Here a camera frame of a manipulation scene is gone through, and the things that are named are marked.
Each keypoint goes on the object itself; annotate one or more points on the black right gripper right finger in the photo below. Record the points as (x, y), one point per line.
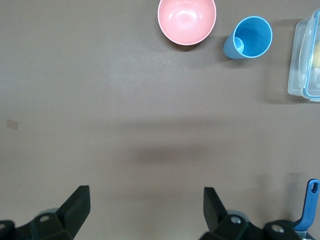
(217, 220)

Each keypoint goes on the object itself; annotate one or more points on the brown tape patch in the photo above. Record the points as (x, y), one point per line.
(12, 124)

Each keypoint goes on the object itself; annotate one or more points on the clear plastic food container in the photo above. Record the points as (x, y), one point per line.
(298, 62)

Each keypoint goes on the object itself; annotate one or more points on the pink bowl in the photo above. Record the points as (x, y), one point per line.
(186, 20)

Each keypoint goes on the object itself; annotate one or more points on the blue cup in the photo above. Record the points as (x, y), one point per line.
(252, 35)

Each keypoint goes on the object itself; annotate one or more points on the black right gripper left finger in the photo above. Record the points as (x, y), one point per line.
(67, 215)

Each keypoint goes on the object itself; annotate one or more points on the yellow food piece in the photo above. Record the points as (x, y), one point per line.
(317, 55)

